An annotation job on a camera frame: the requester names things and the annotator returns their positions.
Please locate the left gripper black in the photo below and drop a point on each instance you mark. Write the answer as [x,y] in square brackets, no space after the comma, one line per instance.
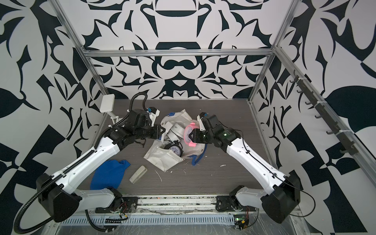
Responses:
[157,131]

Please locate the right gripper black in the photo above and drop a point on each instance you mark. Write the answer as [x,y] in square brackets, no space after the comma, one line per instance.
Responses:
[195,137]

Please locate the pink alarm clock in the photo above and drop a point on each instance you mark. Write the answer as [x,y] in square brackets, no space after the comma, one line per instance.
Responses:
[188,130]

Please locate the white canvas bag blue handles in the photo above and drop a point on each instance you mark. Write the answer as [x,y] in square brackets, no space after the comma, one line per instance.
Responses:
[165,159]

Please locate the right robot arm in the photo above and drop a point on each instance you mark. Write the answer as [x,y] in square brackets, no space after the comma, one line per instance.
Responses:
[279,195]

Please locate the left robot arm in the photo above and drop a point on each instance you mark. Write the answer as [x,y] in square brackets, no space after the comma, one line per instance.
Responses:
[62,199]

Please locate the white alarm clock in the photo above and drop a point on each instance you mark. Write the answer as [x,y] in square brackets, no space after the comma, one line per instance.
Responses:
[176,133]

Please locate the small black alarm clock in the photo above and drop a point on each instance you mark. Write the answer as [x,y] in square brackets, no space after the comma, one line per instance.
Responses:
[175,148]

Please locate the beige rectangular block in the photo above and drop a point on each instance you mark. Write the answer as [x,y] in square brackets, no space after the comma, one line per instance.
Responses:
[140,172]

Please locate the blue cloth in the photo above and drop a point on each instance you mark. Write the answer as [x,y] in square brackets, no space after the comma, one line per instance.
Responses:
[109,174]

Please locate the black hook rack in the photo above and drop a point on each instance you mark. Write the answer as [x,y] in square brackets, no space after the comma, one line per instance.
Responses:
[326,113]

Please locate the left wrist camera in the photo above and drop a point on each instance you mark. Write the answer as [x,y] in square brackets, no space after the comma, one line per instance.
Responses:
[153,114]

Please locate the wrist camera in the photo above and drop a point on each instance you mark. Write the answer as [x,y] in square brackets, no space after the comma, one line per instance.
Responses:
[200,120]
[153,114]

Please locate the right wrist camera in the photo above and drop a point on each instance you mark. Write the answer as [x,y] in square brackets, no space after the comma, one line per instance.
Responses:
[200,120]

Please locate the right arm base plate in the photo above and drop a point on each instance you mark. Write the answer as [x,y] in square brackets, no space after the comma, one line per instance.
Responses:
[226,203]

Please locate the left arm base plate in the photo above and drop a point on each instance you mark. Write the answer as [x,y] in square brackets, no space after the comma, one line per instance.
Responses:
[126,204]

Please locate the white slotted cable duct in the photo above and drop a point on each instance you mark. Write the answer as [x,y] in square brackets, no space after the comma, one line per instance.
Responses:
[182,219]

